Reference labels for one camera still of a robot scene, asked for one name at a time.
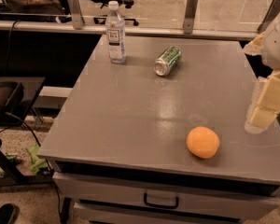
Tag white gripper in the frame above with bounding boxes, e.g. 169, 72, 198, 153
243, 13, 280, 134

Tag green soda can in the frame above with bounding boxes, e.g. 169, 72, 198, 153
153, 46, 182, 77

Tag orange ball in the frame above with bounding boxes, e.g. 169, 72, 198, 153
186, 126, 220, 159

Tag clear plastic water bottle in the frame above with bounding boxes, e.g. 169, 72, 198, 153
105, 0, 126, 63

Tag grey drawer cabinet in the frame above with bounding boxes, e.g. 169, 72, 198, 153
53, 172, 280, 224

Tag green crumpled wrapper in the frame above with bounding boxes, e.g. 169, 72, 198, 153
26, 144, 48, 174

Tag black side stand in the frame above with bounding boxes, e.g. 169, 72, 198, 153
0, 77, 53, 187

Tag black shoe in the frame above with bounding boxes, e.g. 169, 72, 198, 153
0, 203, 20, 224

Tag right metal bracket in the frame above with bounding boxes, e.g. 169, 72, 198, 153
257, 0, 280, 34

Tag metal bracket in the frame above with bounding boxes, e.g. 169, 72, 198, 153
183, 0, 198, 34
67, 0, 84, 29
257, 0, 280, 34

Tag middle metal bracket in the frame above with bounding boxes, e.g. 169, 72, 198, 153
183, 0, 198, 34

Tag black drawer handle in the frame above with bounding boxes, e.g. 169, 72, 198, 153
143, 193, 179, 210

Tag left metal bracket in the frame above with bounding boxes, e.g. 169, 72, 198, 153
67, 0, 84, 29

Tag black cable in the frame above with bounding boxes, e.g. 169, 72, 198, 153
0, 110, 62, 217

